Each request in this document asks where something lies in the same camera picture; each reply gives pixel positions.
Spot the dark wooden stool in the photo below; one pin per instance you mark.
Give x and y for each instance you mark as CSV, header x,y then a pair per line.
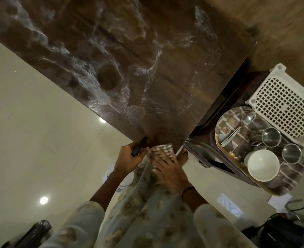
x,y
208,149

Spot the person's right thumb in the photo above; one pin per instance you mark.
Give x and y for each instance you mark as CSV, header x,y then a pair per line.
x,y
157,169

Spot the steel tumbler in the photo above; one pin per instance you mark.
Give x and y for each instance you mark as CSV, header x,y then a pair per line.
x,y
291,153
271,137

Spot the pale floral garment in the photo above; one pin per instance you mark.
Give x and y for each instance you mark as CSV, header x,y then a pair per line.
x,y
152,219

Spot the steel flat knife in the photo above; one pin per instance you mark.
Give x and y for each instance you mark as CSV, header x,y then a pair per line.
x,y
231,138

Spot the white plastic lattice basket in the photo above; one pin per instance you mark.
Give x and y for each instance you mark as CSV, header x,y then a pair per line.
x,y
283,105

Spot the person's left fingers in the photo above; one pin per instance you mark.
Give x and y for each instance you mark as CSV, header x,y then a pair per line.
x,y
136,152

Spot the person's foot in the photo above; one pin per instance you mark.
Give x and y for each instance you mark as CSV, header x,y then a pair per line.
x,y
183,157

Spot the person's left forearm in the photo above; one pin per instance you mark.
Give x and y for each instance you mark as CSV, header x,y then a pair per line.
x,y
108,189

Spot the person's left hand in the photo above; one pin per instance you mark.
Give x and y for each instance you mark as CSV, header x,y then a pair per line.
x,y
125,160

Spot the striped cup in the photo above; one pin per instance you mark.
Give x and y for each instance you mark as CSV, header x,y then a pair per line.
x,y
165,148

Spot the person's right forearm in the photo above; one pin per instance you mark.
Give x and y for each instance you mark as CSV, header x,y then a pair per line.
x,y
194,198

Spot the white paper sheet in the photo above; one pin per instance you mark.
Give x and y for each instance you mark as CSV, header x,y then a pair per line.
x,y
279,202

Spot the black wrist band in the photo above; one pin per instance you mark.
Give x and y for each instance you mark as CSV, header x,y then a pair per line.
x,y
187,190

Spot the black glossy case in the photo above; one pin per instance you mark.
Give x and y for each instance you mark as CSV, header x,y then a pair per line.
x,y
32,236

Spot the person's right hand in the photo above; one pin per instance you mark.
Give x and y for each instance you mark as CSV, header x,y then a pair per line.
x,y
171,174

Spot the white bowl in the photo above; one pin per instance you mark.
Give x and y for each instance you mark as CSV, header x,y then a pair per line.
x,y
263,165

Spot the oval brick print tray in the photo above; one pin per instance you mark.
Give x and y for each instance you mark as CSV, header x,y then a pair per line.
x,y
291,175

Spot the black bag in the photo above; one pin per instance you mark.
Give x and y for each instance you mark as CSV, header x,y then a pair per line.
x,y
283,233

